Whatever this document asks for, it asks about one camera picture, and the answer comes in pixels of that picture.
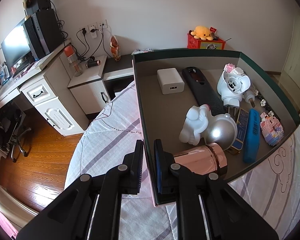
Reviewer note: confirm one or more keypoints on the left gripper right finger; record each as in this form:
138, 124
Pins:
207, 207

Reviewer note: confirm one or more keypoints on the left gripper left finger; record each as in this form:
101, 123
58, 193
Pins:
90, 207

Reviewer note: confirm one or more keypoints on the rose gold cylinder case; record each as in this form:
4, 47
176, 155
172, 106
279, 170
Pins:
204, 159

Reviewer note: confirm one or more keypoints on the blue rectangular case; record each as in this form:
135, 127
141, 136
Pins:
252, 137

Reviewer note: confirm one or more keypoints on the white astronaut figure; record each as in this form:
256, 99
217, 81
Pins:
201, 124

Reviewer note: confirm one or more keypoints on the pink storage box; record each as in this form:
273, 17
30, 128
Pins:
162, 116

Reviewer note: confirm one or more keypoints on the black remote control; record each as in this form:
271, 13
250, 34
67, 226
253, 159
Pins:
202, 91

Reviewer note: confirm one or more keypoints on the white plug night light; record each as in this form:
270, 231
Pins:
229, 98

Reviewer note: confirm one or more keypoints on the white usb charger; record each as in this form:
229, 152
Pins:
170, 81

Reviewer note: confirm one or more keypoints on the striped quilted table cloth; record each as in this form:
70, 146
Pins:
272, 188

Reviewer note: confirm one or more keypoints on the black office chair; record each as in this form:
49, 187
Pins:
12, 130

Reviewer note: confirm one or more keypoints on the white side cabinet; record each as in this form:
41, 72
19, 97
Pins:
89, 89

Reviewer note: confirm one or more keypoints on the white desk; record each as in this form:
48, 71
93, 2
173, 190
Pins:
45, 85

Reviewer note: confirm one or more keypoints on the orange lid water bottle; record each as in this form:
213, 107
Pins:
73, 60

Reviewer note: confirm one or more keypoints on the small black hair dryer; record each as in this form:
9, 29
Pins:
92, 63

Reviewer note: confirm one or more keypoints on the white door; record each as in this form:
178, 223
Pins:
292, 63

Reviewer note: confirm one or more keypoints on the snack bag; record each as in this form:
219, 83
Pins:
115, 48

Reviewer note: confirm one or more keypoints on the red toy crate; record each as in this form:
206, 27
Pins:
193, 43

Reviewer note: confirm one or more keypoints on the patterned pouch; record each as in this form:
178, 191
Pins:
140, 51

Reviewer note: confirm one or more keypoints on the black computer monitor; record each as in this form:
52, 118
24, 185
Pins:
16, 49

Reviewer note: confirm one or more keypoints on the yellow octopus plush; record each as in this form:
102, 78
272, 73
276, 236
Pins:
202, 33

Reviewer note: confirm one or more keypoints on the black computer tower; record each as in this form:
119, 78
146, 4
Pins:
43, 33

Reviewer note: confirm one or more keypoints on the wall power sockets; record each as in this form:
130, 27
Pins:
93, 29

